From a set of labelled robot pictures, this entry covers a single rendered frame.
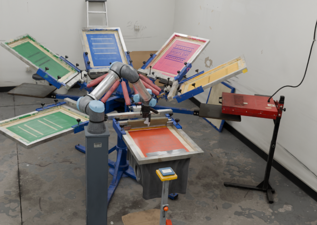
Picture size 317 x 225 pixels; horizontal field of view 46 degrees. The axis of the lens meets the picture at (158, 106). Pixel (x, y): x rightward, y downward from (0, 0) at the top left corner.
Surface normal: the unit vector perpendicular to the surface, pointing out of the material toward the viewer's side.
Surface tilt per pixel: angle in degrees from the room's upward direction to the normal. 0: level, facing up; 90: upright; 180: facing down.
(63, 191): 0
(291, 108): 90
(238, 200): 0
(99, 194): 90
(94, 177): 90
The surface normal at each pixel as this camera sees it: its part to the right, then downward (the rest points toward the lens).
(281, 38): -0.93, 0.07
